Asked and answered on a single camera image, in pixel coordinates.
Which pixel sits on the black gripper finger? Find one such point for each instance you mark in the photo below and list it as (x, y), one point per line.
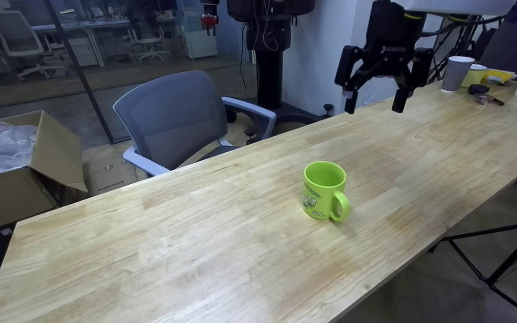
(414, 75)
(350, 69)

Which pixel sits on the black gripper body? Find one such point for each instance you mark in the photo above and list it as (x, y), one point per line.
(393, 33)

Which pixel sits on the green mug with print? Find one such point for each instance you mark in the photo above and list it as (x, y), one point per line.
(321, 191)

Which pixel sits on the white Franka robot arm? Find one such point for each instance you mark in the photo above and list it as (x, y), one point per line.
(448, 5)

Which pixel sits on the grey paper cup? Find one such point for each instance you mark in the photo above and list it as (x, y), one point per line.
(455, 75)

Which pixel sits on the yellow item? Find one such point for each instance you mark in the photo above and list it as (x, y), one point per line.
(479, 75)

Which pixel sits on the small black tool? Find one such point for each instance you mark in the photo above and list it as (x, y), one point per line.
(479, 91)

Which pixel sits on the dark grey chair back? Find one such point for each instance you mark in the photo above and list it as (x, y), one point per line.
(511, 46)

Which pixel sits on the red hanging object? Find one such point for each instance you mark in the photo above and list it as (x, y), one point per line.
(208, 19)

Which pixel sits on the grey mesh office chair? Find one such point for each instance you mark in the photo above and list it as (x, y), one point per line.
(174, 118)

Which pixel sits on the white background office chair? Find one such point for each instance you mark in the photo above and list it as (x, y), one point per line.
(16, 37)
(147, 42)

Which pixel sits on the black tripod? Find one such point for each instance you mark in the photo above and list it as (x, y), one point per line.
(509, 263)

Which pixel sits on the grey background cabinet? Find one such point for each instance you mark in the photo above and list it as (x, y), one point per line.
(84, 51)

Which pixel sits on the open cardboard box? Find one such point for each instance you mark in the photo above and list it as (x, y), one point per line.
(53, 154)

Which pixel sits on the clear plastic wrap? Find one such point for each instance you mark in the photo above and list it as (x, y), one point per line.
(3, 146)

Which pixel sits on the black pedestal stand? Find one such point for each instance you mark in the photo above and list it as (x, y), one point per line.
(269, 66)

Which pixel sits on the black glass partition post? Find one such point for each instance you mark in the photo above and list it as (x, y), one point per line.
(78, 75)

